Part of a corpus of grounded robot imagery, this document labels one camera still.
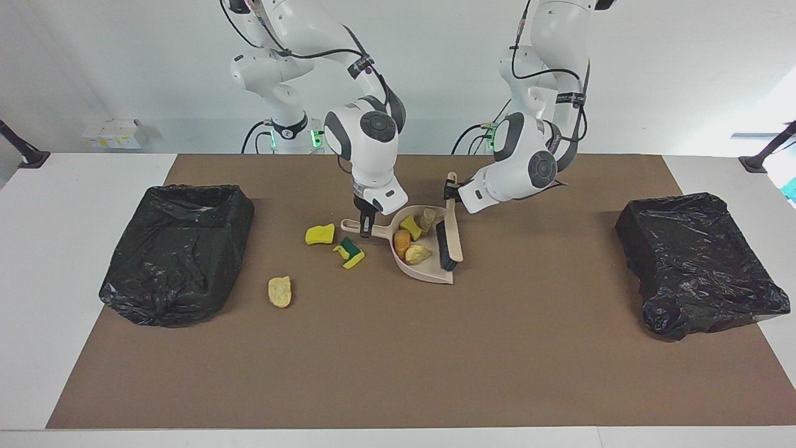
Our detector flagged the white wall socket box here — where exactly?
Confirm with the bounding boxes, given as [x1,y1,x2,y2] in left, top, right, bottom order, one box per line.
[82,119,142,150]

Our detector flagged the left arm gripper cable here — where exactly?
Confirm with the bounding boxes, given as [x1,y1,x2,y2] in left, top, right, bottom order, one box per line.
[509,0,590,145]

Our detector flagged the pale flat bread piece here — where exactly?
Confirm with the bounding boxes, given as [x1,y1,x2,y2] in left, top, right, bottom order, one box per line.
[268,276,292,309]

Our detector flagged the green and yellow sponge piece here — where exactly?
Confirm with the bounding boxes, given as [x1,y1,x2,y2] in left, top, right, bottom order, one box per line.
[332,236,366,269]

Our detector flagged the bin with black trash bag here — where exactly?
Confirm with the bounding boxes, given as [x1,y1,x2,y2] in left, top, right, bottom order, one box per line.
[616,192,791,341]
[99,184,256,328]

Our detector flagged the beige hand brush black bristles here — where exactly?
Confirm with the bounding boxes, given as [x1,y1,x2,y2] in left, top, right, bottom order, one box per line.
[435,172,464,272]

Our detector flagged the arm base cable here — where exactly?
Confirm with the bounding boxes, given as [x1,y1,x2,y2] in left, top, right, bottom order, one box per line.
[452,123,496,155]
[241,121,271,154]

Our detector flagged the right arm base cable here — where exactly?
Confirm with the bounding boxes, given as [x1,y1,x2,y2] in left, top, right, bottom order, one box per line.
[241,121,271,154]

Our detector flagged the beige plastic dustpan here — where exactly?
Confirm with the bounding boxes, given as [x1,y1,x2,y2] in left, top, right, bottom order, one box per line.
[340,205,458,285]

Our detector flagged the left arm base cable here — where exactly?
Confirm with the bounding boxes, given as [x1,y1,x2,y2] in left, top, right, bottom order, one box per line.
[452,123,496,155]

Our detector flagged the brown table mat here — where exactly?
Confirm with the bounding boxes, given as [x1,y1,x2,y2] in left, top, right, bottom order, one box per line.
[47,154,796,430]

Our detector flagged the black camera stand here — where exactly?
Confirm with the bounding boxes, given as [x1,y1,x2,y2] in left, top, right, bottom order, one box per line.
[739,121,796,174]
[0,119,50,169]

